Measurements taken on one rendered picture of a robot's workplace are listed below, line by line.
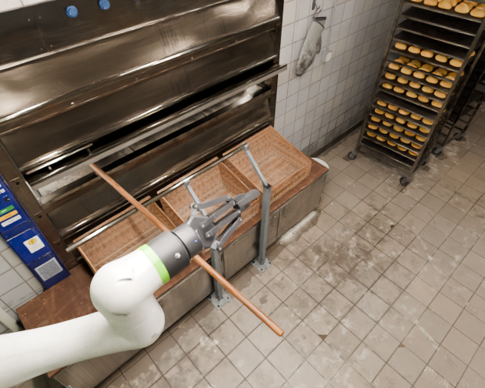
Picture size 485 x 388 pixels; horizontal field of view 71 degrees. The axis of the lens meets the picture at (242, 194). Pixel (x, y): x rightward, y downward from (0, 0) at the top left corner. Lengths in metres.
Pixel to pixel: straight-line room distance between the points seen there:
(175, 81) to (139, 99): 0.25
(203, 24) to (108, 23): 0.57
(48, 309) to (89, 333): 1.67
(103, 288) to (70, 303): 1.76
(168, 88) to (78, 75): 0.52
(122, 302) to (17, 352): 0.27
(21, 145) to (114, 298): 1.36
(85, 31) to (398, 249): 2.87
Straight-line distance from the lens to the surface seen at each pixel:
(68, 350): 0.84
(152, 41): 2.03
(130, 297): 0.69
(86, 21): 1.86
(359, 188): 3.80
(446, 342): 3.12
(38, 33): 1.80
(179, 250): 0.72
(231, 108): 2.59
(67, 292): 2.50
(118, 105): 2.04
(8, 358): 0.89
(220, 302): 2.85
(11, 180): 2.02
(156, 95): 2.13
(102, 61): 1.92
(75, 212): 2.28
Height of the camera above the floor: 2.57
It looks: 47 degrees down
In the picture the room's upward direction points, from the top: straight up
